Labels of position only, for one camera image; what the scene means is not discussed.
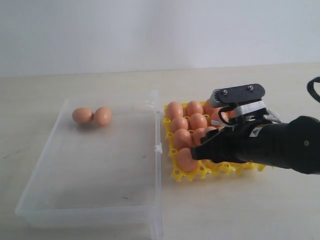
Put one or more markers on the clear plastic tray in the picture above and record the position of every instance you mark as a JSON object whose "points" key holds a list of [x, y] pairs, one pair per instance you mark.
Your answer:
{"points": [[91, 175]]}

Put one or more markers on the yellow plastic egg tray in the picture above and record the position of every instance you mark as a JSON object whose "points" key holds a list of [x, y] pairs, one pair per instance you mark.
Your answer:
{"points": [[204, 166]]}

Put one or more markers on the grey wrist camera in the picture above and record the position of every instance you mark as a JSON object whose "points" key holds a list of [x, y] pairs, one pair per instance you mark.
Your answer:
{"points": [[238, 95]]}

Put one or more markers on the brown egg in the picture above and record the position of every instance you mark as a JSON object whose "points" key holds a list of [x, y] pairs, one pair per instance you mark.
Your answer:
{"points": [[177, 123], [182, 139], [197, 135], [174, 109], [102, 116], [185, 161], [193, 107], [197, 120], [83, 115], [208, 129], [215, 116], [208, 109]]}

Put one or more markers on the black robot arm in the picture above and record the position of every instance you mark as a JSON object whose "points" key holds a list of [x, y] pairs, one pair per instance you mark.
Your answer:
{"points": [[294, 145]]}

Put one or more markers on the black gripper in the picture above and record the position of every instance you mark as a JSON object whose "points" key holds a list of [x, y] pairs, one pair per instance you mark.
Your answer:
{"points": [[241, 144]]}

